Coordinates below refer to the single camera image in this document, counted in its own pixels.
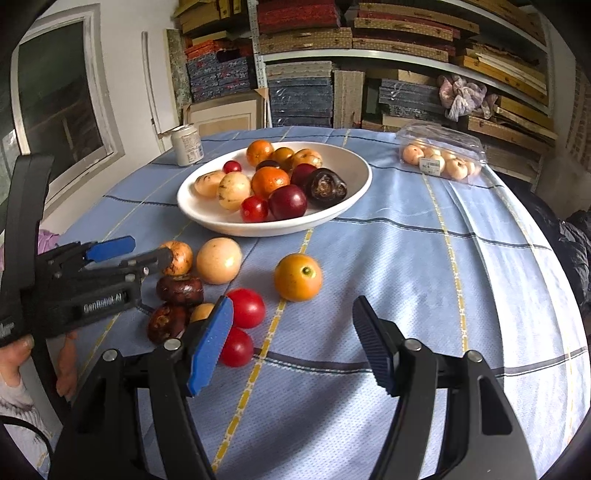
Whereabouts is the pink cloth bundle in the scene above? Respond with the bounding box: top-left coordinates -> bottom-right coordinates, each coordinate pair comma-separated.
438,74 -> 499,121

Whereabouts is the purple cloth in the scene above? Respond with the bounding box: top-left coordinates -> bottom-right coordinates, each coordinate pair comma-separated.
37,228 -> 63,254

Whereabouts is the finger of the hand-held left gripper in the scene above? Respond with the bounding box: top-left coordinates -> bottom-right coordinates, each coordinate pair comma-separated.
69,236 -> 136,264
117,247 -> 174,278

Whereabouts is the yellow brown spotted fruit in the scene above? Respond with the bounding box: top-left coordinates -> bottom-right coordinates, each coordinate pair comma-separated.
159,241 -> 194,277
291,148 -> 323,171

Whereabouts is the dark purple mangosteen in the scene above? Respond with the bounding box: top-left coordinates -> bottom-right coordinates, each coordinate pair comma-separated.
147,302 -> 190,344
156,274 -> 204,306

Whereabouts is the white oval plate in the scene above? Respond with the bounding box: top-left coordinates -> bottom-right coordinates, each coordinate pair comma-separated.
177,141 -> 373,238

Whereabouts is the stack of patterned flat boxes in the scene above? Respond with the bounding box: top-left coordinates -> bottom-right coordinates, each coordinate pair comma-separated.
175,0 -> 259,104

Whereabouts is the dark red plum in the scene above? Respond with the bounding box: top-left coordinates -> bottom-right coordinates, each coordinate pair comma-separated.
290,163 -> 317,188

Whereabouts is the clear plastic clamshell box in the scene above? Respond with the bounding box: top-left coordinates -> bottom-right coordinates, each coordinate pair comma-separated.
396,122 -> 489,185

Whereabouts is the group of pale apples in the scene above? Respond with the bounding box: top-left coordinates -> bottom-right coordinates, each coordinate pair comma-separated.
402,143 -> 483,181

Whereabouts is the silver drink can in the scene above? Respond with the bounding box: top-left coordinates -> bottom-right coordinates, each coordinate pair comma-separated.
171,124 -> 204,167

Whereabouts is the shelf of stacked boxes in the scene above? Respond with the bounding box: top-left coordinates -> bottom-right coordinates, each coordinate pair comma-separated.
256,0 -> 559,171

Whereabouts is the black jacket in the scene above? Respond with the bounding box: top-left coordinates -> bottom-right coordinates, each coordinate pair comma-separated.
508,175 -> 591,319

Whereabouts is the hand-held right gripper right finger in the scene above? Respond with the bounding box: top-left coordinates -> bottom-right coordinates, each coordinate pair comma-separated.
353,295 -> 532,480

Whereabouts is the white leaning strip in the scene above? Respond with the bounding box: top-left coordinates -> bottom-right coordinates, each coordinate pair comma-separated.
141,31 -> 164,137

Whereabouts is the yellow orange citrus fruit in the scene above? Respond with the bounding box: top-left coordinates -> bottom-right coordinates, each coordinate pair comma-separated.
274,253 -> 323,302

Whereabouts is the white framed window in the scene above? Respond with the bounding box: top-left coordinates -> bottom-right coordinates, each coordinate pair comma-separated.
0,4 -> 125,195

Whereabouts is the wooden picture frame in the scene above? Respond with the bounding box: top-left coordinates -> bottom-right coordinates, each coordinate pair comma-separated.
182,90 -> 266,139

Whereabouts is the person's left forearm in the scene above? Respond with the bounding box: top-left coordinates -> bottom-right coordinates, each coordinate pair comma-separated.
0,378 -> 56,480

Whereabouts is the pale spotted round fruit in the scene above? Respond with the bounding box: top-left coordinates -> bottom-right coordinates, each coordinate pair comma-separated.
217,172 -> 252,212

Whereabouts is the blue checked tablecloth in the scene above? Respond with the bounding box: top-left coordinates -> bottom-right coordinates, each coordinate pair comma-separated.
28,127 -> 589,480

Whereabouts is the person's left hand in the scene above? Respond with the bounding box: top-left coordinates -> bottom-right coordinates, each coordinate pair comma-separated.
0,332 -> 79,398

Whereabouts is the large red plum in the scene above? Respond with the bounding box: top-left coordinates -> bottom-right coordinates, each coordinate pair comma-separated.
268,185 -> 308,221

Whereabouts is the dark wrinkled passion fruit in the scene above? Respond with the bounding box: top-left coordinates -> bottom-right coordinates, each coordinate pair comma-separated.
305,168 -> 348,209

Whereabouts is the pale oblong fruit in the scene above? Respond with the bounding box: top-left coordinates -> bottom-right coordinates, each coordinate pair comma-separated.
194,170 -> 226,199

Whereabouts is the green marbled panel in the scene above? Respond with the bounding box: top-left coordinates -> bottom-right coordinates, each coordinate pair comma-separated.
166,28 -> 192,112

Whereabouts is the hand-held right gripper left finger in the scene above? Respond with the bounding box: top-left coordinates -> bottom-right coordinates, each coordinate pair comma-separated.
48,295 -> 235,480

